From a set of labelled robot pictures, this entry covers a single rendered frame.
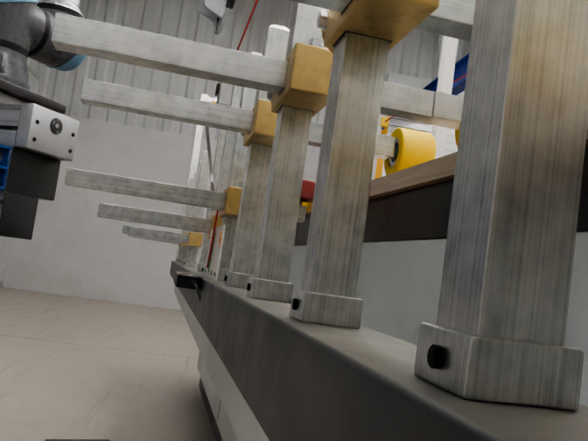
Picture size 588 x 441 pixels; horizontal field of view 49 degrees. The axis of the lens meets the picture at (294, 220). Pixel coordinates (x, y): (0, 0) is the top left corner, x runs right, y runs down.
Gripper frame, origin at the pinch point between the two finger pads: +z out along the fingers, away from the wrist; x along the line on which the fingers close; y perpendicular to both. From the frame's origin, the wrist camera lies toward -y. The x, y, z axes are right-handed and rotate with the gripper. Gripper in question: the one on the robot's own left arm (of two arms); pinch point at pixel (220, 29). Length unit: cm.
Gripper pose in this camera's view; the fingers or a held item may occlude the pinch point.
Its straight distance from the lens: 139.7
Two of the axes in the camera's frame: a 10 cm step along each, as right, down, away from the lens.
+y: -8.4, -1.8, -5.1
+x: 5.2, 0.0, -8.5
